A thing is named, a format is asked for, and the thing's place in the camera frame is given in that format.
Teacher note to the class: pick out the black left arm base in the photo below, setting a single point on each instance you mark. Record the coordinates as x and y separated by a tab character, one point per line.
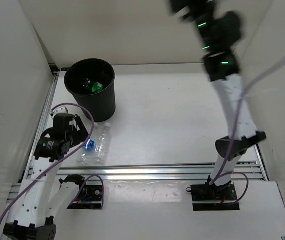
91	198

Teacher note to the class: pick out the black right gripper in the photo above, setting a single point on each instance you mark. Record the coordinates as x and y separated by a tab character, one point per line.
190	7

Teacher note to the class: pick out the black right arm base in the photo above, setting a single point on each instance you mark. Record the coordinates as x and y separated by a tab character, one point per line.
206	200

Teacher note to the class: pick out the clear unlabelled water bottle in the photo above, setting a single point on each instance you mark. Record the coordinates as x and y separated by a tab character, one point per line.
103	143

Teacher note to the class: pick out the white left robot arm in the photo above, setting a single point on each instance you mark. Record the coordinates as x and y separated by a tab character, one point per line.
35	218

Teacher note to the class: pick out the aluminium table front rail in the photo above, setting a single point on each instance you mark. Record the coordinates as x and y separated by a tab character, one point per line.
185	172

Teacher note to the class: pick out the clear water bottle blue label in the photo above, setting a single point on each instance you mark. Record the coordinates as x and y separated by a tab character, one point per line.
88	151

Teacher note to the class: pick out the black plastic waste bin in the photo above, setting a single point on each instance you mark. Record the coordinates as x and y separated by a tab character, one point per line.
101	105

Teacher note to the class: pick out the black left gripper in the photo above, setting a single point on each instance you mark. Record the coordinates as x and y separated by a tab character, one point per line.
81	135

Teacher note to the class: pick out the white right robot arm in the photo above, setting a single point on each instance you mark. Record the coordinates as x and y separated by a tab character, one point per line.
218	35

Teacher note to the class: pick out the green plastic soda bottle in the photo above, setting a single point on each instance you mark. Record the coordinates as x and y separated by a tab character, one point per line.
91	86

